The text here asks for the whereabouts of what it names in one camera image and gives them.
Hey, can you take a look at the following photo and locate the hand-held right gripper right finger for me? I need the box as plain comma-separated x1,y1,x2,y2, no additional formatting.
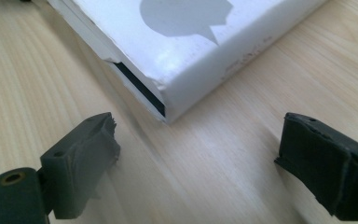
274,112,358,222

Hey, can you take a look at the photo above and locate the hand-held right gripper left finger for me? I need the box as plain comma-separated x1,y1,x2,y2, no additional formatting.
40,112,121,220

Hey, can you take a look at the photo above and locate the white cardboard box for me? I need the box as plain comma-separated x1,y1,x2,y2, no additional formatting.
47,0,329,124

